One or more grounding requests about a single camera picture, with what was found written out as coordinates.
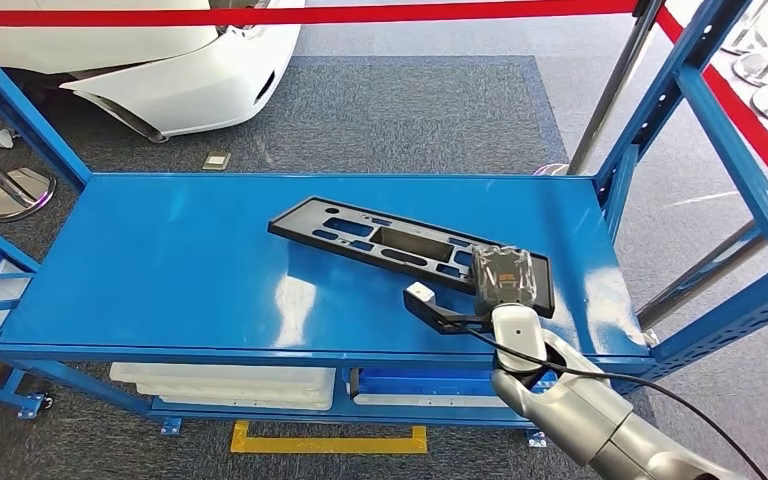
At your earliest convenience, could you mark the white plastic tray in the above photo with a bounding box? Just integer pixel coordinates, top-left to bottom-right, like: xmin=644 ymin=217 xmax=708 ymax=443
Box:
xmin=108 ymin=362 xmax=337 ymax=399
xmin=354 ymin=394 xmax=510 ymax=408
xmin=137 ymin=387 xmax=336 ymax=413

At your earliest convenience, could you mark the blue metal shelf rack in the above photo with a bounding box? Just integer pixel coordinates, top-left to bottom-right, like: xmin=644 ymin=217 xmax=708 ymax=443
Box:
xmin=0 ymin=0 xmax=768 ymax=440

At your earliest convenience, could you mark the blue plastic bin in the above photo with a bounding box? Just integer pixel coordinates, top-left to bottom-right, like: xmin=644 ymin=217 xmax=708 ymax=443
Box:
xmin=349 ymin=367 xmax=561 ymax=407

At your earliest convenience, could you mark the chrome stanchion post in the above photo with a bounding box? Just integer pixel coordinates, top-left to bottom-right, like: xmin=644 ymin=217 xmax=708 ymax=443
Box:
xmin=532 ymin=0 xmax=669 ymax=178
xmin=635 ymin=160 xmax=768 ymax=331
xmin=0 ymin=134 xmax=58 ymax=223

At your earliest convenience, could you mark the white car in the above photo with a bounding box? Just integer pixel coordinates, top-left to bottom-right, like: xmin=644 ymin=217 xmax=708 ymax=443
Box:
xmin=0 ymin=0 xmax=307 ymax=144

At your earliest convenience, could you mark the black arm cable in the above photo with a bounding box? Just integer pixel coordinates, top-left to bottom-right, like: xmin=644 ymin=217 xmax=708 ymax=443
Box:
xmin=466 ymin=326 xmax=768 ymax=480

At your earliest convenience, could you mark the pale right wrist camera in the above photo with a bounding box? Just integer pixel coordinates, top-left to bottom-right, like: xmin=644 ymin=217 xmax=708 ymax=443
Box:
xmin=405 ymin=282 xmax=437 ymax=307

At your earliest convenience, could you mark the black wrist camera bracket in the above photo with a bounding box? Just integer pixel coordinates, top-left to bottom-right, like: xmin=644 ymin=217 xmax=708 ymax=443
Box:
xmin=401 ymin=289 xmax=495 ymax=337

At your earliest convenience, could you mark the black plastic panel part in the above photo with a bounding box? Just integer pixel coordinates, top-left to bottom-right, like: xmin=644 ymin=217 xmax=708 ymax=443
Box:
xmin=267 ymin=195 xmax=556 ymax=319

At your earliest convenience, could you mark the yellow floor tape mark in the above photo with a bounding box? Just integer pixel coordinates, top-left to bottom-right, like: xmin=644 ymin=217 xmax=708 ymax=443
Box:
xmin=230 ymin=420 xmax=429 ymax=456

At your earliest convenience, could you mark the red barrier belt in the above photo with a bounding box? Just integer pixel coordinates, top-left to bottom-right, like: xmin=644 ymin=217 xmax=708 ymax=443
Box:
xmin=0 ymin=0 xmax=644 ymax=29
xmin=654 ymin=6 xmax=768 ymax=180

